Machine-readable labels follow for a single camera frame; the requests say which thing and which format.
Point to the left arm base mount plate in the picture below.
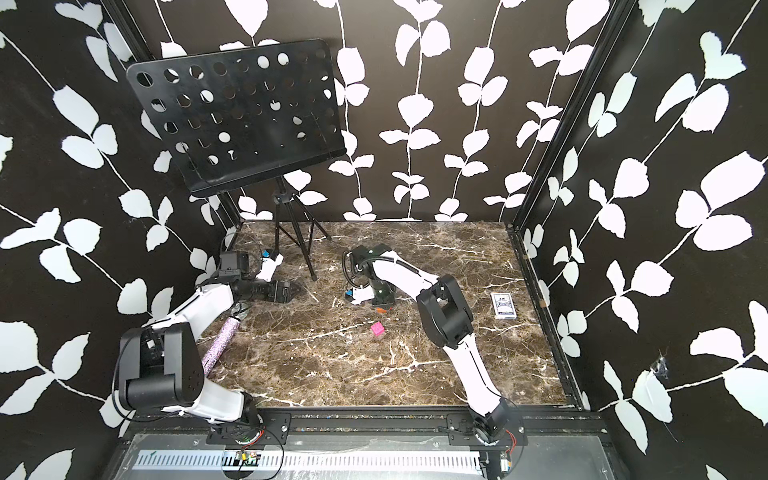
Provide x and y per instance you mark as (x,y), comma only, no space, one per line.
(268,426)

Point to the black perforated music stand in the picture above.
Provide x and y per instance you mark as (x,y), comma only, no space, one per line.
(240,117)

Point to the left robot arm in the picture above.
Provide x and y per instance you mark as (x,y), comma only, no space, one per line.
(159,367)

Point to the white perforated cable duct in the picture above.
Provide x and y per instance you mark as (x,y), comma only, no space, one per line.
(270,461)

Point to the pink glitter tube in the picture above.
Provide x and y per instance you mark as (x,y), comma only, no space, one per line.
(219,345)

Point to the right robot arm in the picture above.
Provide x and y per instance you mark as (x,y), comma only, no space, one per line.
(447,321)

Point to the pink lego brick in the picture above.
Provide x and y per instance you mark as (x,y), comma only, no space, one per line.
(378,329)

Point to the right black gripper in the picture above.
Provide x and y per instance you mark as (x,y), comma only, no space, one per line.
(383,303)

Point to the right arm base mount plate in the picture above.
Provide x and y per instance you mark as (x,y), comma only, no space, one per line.
(503,432)

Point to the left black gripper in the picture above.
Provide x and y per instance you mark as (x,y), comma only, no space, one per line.
(284,296)

